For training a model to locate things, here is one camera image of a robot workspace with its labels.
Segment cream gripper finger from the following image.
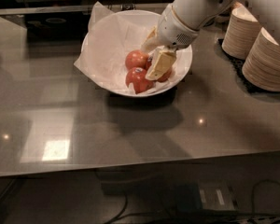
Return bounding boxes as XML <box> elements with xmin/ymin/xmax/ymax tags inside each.
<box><xmin>146</xmin><ymin>48</ymin><xmax>176</xmax><ymax>80</ymax></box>
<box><xmin>140</xmin><ymin>26</ymin><xmax>160</xmax><ymax>53</ymax></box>

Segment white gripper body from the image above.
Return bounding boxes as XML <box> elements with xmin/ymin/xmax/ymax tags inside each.
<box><xmin>157</xmin><ymin>3</ymin><xmax>200</xmax><ymax>49</ymax></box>

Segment red apple front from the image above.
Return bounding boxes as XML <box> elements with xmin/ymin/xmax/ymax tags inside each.
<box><xmin>125</xmin><ymin>67</ymin><xmax>154</xmax><ymax>94</ymax></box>

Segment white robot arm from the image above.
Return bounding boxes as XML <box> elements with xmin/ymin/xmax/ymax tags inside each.
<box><xmin>141</xmin><ymin>0</ymin><xmax>280</xmax><ymax>80</ymax></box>

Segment dark red apple right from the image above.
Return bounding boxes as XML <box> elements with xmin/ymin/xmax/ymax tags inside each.
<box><xmin>145</xmin><ymin>56</ymin><xmax>172</xmax><ymax>82</ymax></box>

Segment red apple back left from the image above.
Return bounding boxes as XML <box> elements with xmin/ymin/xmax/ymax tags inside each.
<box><xmin>125</xmin><ymin>49</ymin><xmax>149</xmax><ymax>70</ymax></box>

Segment white bowl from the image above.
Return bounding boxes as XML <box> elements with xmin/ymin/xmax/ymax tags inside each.
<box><xmin>80</xmin><ymin>9</ymin><xmax>193</xmax><ymax>98</ymax></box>

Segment back stack paper bowls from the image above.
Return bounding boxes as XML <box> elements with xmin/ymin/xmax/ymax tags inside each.
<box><xmin>222</xmin><ymin>7</ymin><xmax>261</xmax><ymax>60</ymax></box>

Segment stack paper bowls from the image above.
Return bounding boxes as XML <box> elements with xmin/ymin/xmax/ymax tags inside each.
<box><xmin>242</xmin><ymin>28</ymin><xmax>280</xmax><ymax>92</ymax></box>
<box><xmin>222</xmin><ymin>7</ymin><xmax>261</xmax><ymax>60</ymax></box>

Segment black rubber mat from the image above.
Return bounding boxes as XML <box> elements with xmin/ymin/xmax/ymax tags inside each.
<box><xmin>217</xmin><ymin>38</ymin><xmax>280</xmax><ymax>93</ymax></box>

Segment front stack paper bowls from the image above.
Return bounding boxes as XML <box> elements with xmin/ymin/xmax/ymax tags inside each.
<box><xmin>242</xmin><ymin>28</ymin><xmax>280</xmax><ymax>92</ymax></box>

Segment dark box under table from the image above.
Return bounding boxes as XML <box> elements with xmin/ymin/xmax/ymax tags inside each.
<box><xmin>174</xmin><ymin>182</ymin><xmax>238</xmax><ymax>213</ymax></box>

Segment black cable on floor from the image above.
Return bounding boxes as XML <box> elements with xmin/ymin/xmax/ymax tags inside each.
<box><xmin>103</xmin><ymin>179</ymin><xmax>280</xmax><ymax>224</ymax></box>

